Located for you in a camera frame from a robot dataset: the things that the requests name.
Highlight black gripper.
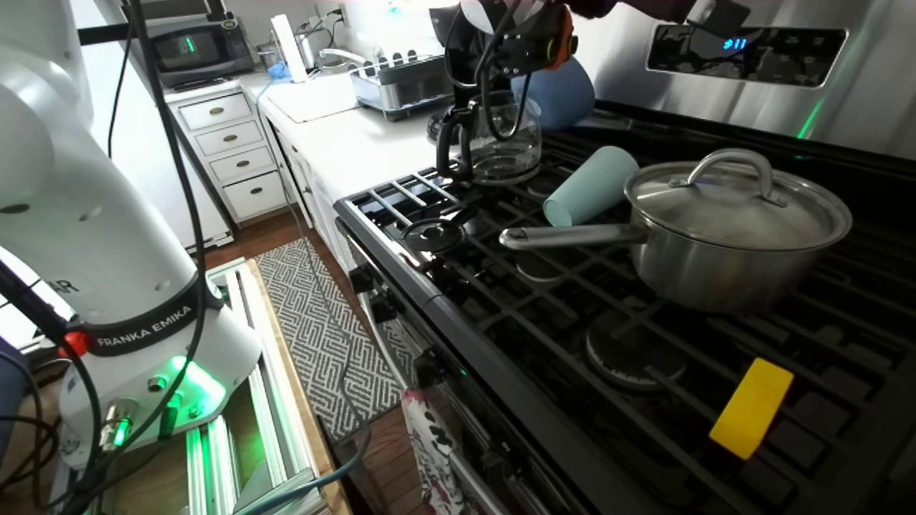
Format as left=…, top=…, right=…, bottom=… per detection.
left=570, top=0, right=756, bottom=41

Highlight blue bowl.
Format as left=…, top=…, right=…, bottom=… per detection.
left=508, top=58, right=599, bottom=136

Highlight silver pot lid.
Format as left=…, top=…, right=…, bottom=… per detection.
left=624, top=146, right=855, bottom=251

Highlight teal plastic cup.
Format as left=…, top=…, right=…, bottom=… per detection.
left=541, top=144, right=642, bottom=230

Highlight stove digital display panel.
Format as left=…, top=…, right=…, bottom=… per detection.
left=643, top=24, right=849, bottom=93

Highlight silver toaster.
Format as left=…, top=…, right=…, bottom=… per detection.
left=348, top=48, right=453, bottom=123

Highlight round black burner cap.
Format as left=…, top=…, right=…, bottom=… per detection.
left=580, top=312, right=690, bottom=393

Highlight white kitchen counter cabinet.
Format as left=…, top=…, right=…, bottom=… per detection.
left=255, top=71, right=441, bottom=280

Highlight yellow sponge block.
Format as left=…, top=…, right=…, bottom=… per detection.
left=706, top=356, right=796, bottom=465

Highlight white cutting board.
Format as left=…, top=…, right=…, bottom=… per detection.
left=259, top=71, right=361, bottom=127

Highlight white upright bottle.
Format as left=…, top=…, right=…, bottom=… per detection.
left=268, top=13, right=311, bottom=87

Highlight black gas stove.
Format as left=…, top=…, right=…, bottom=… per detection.
left=329, top=0, right=916, bottom=515

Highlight white drawer cabinet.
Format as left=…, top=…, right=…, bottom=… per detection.
left=159, top=80, right=294, bottom=230

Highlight grey patterned rug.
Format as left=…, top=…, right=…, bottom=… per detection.
left=251, top=237, right=410, bottom=446

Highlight black microwave oven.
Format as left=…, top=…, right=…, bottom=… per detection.
left=141, top=14, right=256, bottom=96

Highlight printed dish towel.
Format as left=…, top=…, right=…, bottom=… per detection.
left=398, top=383, right=508, bottom=515

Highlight black horizontal bar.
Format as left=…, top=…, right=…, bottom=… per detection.
left=75, top=20, right=145, bottom=48

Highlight silver pot with handle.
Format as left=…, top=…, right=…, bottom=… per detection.
left=496, top=160, right=855, bottom=314

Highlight aluminium frame base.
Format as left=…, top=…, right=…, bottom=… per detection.
left=181, top=259, right=332, bottom=515

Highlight thin black hanging cable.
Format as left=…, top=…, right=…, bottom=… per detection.
left=100, top=38, right=138, bottom=164

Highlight grey floor cable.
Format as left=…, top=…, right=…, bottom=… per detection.
left=232, top=423, right=374, bottom=515

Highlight black cable with red connector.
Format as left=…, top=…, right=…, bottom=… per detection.
left=0, top=260, right=109, bottom=515

